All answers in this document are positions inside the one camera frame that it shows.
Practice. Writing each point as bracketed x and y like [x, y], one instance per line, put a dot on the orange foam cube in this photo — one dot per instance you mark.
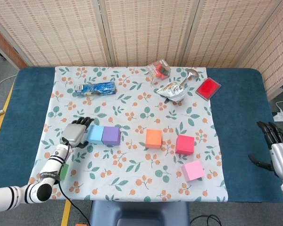
[153, 139]

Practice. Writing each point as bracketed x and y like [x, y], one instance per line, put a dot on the small orange object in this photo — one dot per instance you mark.
[81, 224]

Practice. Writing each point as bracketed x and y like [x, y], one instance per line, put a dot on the green foam cube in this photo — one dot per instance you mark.
[64, 173]

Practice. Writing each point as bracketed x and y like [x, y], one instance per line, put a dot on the silver snack bag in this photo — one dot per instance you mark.
[172, 93]

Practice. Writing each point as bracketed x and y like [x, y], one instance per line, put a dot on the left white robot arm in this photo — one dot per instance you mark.
[52, 164]

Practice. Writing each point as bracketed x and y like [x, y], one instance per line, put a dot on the blue felt table cover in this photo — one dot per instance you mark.
[245, 141]

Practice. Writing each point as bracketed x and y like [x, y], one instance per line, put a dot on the blue cookie box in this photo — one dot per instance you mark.
[95, 89]

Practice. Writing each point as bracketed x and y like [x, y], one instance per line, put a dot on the red foam cube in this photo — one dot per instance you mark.
[184, 144]

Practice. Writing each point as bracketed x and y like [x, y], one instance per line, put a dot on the floral fruit print tablecloth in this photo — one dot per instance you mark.
[136, 174]

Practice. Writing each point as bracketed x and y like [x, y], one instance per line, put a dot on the clear plastic toy box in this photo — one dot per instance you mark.
[159, 69]

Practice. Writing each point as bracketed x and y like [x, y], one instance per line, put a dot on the light blue foam cube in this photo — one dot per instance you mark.
[95, 134]

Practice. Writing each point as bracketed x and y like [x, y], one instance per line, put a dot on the metal spoon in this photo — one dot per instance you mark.
[193, 73]

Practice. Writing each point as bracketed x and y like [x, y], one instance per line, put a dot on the red ink pad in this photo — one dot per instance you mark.
[208, 89]

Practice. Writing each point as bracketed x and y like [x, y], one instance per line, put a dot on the woven bamboo folding screen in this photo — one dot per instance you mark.
[61, 23]

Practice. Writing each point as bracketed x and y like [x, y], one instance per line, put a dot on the purple foam cube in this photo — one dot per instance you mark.
[110, 136]

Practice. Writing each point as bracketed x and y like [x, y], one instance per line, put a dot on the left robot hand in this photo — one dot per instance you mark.
[74, 134]

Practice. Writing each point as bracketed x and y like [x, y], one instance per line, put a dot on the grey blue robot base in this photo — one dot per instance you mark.
[139, 214]

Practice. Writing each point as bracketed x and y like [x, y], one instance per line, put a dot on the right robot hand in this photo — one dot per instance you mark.
[281, 157]

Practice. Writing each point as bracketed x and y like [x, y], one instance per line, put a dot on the pink foam cube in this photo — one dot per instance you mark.
[193, 171]

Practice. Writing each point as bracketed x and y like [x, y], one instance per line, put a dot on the small black clip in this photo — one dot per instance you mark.
[167, 100]

